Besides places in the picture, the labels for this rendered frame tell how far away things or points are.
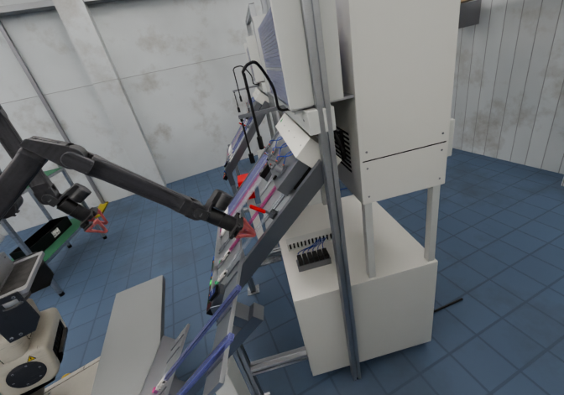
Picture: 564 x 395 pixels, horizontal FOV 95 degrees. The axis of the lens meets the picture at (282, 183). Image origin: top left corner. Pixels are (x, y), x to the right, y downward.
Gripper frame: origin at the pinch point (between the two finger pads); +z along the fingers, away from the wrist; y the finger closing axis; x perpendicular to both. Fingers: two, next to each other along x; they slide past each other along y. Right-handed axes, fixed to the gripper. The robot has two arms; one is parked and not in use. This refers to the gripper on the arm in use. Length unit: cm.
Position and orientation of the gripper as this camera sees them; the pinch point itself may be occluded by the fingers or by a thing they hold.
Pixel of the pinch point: (253, 233)
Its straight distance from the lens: 105.8
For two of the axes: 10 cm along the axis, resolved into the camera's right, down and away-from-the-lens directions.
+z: 8.3, 4.4, 3.5
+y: -1.6, -4.1, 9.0
